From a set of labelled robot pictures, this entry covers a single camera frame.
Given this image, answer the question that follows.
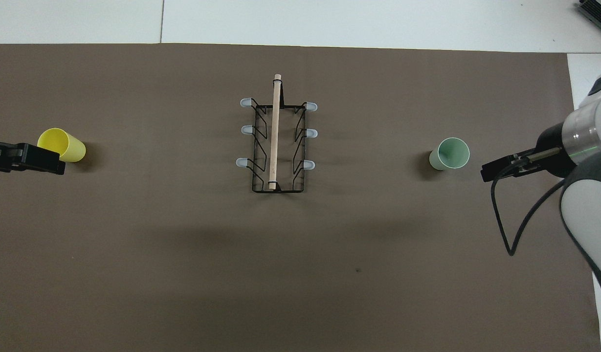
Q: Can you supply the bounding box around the brown table mat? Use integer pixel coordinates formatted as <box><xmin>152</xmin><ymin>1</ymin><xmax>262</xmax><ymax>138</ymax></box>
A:
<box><xmin>0</xmin><ymin>43</ymin><xmax>601</xmax><ymax>352</ymax></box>

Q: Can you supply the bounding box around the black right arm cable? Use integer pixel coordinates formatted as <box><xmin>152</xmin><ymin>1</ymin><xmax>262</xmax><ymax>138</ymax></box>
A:
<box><xmin>491</xmin><ymin>147</ymin><xmax>567</xmax><ymax>256</ymax></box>

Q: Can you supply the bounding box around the yellow plastic cup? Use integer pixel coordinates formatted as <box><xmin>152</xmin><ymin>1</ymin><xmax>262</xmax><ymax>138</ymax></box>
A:
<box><xmin>37</xmin><ymin>128</ymin><xmax>87</xmax><ymax>163</ymax></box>

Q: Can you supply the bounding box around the black wire cup rack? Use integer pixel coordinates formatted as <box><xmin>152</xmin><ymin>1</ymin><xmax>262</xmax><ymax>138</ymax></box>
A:
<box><xmin>236</xmin><ymin>73</ymin><xmax>318</xmax><ymax>194</ymax></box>

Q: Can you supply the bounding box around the pale green plastic cup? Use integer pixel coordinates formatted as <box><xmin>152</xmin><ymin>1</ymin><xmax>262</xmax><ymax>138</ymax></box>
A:
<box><xmin>429</xmin><ymin>137</ymin><xmax>470</xmax><ymax>171</ymax></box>

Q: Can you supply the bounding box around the grey ribbed device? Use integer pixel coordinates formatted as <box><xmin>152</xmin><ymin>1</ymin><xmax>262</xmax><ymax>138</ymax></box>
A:
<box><xmin>577</xmin><ymin>0</ymin><xmax>601</xmax><ymax>25</ymax></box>

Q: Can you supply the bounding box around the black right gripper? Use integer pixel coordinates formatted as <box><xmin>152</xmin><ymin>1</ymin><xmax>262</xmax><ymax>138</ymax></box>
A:
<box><xmin>480</xmin><ymin>122</ymin><xmax>577</xmax><ymax>183</ymax></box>

